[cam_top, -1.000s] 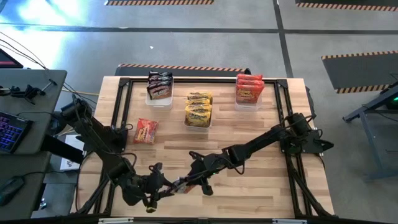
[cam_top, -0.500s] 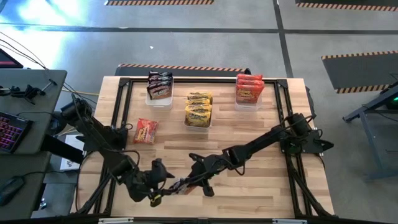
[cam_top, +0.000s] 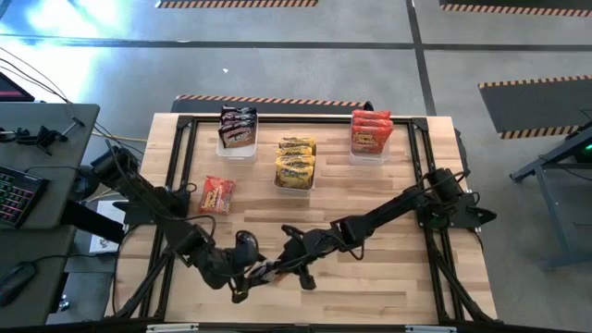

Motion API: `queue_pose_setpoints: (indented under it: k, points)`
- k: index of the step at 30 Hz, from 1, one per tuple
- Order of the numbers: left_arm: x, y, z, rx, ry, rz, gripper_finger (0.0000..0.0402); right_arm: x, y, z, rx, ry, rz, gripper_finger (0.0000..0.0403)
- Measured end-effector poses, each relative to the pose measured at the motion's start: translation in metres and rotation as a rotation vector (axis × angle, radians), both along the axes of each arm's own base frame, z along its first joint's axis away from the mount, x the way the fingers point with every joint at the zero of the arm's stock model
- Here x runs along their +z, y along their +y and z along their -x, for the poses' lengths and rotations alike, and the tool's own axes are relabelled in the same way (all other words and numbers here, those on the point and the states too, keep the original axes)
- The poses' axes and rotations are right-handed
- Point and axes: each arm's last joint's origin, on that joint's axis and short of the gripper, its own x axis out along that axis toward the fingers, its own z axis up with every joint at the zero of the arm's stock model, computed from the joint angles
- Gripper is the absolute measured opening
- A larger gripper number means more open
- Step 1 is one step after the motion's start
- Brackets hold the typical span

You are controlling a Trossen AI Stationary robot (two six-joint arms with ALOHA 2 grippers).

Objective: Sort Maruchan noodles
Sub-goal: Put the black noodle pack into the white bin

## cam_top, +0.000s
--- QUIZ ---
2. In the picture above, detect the grey-blue metal cart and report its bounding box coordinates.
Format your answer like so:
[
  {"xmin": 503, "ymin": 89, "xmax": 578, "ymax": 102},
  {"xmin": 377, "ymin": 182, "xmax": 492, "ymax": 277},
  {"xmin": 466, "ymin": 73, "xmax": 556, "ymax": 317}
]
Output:
[{"xmin": 508, "ymin": 120, "xmax": 592, "ymax": 272}]

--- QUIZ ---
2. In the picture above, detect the grey plastic bin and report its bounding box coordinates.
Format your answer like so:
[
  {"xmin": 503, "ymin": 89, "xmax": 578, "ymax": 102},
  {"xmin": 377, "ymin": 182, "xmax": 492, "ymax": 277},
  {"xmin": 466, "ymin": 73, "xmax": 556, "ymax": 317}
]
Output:
[{"xmin": 272, "ymin": 138, "xmax": 317, "ymax": 198}]

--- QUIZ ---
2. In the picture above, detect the black T-handle tool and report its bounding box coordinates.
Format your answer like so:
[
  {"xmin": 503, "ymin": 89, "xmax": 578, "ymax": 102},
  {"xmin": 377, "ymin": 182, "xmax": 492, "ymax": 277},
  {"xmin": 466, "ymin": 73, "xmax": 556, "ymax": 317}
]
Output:
[{"xmin": 59, "ymin": 117, "xmax": 87, "ymax": 138}]

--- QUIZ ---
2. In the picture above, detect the clear plastic bin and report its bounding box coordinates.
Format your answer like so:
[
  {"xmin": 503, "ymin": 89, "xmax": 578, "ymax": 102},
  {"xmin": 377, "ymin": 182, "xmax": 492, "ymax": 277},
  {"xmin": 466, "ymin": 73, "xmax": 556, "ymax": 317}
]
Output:
[{"xmin": 349, "ymin": 110, "xmax": 393, "ymax": 167}]

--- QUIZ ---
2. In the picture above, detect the yellow floor cable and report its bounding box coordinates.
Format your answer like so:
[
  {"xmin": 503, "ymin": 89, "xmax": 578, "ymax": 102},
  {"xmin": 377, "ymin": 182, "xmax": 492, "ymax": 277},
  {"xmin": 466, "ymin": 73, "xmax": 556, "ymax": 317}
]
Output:
[{"xmin": 90, "ymin": 132, "xmax": 149, "ymax": 144}]

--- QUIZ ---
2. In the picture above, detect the backlit black keyboard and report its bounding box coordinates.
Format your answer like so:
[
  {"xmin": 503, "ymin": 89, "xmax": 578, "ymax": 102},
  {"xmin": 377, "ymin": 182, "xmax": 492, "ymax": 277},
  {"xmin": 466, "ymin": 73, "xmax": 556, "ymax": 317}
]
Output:
[{"xmin": 0, "ymin": 165, "xmax": 51, "ymax": 229}]

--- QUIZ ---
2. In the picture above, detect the round black object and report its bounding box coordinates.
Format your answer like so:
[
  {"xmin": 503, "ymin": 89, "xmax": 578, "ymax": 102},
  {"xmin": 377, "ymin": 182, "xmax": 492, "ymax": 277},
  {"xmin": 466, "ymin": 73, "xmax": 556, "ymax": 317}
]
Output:
[{"xmin": 71, "ymin": 165, "xmax": 102, "ymax": 203}]

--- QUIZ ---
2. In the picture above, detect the grey side desk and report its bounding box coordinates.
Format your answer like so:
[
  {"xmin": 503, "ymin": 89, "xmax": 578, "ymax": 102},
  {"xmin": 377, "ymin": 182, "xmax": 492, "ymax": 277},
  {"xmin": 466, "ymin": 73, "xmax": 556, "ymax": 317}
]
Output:
[{"xmin": 0, "ymin": 102, "xmax": 101, "ymax": 327}]

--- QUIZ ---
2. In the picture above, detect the black clamp mount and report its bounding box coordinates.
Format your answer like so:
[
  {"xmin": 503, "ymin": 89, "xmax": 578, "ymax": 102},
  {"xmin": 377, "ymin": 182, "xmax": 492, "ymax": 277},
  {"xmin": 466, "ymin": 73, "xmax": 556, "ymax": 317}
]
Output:
[{"xmin": 34, "ymin": 124, "xmax": 69, "ymax": 156}]

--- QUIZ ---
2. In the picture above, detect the black floor cable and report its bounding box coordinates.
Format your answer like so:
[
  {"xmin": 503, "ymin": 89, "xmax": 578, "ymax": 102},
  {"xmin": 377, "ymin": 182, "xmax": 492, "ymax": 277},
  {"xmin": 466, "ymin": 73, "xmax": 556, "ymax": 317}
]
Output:
[{"xmin": 0, "ymin": 45, "xmax": 70, "ymax": 105}]

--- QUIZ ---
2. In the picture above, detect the white printed paper sheet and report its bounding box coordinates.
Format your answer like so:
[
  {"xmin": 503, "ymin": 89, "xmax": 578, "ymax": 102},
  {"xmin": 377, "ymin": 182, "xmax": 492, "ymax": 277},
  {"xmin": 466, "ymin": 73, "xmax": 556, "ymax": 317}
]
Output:
[{"xmin": 88, "ymin": 199, "xmax": 127, "ymax": 254}]

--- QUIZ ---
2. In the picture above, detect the white plastic bin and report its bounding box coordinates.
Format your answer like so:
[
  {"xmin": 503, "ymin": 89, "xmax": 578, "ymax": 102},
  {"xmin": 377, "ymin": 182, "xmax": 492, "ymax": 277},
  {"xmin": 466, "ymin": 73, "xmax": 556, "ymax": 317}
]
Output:
[{"xmin": 216, "ymin": 105, "xmax": 259, "ymax": 164}]

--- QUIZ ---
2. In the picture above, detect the black device with green light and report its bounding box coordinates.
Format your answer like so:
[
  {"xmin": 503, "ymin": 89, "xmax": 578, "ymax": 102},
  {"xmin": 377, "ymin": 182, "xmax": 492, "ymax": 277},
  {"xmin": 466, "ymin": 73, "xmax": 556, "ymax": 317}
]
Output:
[{"xmin": 573, "ymin": 141, "xmax": 592, "ymax": 164}]

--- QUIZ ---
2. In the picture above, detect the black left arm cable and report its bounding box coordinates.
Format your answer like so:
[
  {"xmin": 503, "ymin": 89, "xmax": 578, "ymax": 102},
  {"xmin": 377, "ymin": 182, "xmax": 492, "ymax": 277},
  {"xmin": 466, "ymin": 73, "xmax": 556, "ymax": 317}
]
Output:
[{"xmin": 178, "ymin": 213, "xmax": 218, "ymax": 241}]

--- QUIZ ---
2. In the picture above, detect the black flat bar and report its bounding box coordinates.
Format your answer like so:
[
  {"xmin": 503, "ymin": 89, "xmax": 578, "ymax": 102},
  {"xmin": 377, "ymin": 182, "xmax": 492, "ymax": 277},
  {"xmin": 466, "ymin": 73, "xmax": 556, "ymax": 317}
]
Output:
[{"xmin": 59, "ymin": 199, "xmax": 126, "ymax": 245}]

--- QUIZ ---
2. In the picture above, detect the small black device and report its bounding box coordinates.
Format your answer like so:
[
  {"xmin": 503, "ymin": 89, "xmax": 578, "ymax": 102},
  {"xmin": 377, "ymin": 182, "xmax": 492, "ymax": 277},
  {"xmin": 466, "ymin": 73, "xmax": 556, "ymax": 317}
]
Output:
[{"xmin": 0, "ymin": 128, "xmax": 31, "ymax": 144}]

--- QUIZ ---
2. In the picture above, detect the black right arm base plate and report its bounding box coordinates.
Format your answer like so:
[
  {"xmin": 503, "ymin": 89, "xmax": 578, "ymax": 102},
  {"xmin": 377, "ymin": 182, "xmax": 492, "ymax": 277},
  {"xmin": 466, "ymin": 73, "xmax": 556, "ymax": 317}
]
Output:
[{"xmin": 414, "ymin": 191, "xmax": 499, "ymax": 230}]

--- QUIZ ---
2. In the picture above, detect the dark monitor screen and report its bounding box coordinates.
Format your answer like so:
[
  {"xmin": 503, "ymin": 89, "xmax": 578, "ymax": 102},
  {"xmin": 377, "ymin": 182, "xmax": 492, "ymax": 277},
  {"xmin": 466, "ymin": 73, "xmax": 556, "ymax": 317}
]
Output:
[{"xmin": 0, "ymin": 72, "xmax": 36, "ymax": 103}]

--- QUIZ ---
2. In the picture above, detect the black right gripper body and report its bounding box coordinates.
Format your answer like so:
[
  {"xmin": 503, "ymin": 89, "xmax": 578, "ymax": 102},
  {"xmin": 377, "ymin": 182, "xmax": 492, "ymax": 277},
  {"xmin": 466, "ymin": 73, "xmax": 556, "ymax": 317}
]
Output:
[{"xmin": 280, "ymin": 225, "xmax": 342, "ymax": 292}]

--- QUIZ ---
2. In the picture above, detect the black hazard-striped floor mat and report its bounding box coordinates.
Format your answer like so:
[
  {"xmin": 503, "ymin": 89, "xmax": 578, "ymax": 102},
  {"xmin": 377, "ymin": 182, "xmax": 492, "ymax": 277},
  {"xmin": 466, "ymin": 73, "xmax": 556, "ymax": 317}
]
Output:
[
  {"xmin": 169, "ymin": 94, "xmax": 375, "ymax": 116},
  {"xmin": 154, "ymin": 0, "xmax": 320, "ymax": 9},
  {"xmin": 438, "ymin": 0, "xmax": 592, "ymax": 19},
  {"xmin": 477, "ymin": 75, "xmax": 592, "ymax": 141}
]

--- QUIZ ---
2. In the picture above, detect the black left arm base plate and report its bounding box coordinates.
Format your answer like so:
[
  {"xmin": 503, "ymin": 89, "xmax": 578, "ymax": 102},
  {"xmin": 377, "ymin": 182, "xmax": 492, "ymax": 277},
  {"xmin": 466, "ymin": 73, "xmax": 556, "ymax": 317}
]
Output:
[{"xmin": 113, "ymin": 187, "xmax": 191, "ymax": 227}]

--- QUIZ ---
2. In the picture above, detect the black computer mouse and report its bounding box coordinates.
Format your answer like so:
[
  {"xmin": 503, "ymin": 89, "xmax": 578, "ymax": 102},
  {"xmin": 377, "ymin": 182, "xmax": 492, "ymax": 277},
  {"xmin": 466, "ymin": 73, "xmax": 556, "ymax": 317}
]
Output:
[{"xmin": 0, "ymin": 261, "xmax": 38, "ymax": 307}]

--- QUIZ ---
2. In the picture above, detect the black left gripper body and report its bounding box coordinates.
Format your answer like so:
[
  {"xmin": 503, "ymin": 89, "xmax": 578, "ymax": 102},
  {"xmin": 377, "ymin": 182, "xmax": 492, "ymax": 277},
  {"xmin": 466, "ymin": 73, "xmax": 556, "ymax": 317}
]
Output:
[{"xmin": 226, "ymin": 230, "xmax": 261, "ymax": 305}]

